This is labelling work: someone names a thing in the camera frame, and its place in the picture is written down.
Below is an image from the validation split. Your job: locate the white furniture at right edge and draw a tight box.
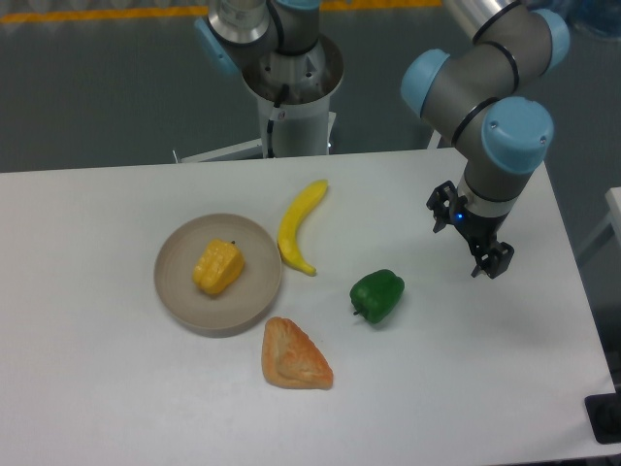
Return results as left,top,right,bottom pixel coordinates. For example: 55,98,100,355
575,186,620,268

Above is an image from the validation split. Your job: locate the yellow banana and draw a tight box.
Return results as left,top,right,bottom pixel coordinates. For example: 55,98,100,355
277,179,329,277

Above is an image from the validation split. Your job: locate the green bell pepper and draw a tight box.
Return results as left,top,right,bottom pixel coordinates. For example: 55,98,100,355
349,269,406,324

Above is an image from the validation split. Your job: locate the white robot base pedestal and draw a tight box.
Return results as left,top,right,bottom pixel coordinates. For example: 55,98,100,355
179,34,343,163

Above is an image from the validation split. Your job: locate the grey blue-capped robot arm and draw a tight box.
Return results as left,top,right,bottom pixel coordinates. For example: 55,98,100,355
194,1,570,278

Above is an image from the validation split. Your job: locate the black device at table edge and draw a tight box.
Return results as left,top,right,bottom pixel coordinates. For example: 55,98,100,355
584,392,621,445

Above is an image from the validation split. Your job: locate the yellow bell pepper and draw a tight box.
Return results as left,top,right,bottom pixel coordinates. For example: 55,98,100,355
192,238,245,295

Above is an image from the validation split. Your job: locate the triangular golden pastry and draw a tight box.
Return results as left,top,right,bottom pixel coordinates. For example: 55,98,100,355
261,316,334,389

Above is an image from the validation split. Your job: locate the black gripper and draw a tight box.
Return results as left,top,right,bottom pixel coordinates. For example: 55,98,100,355
426,181,514,279

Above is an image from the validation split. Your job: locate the beige round plate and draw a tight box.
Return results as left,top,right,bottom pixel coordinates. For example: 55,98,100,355
154,214,281,337

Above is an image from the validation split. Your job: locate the black cable on pedestal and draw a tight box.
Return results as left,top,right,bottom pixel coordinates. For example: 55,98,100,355
265,83,291,159

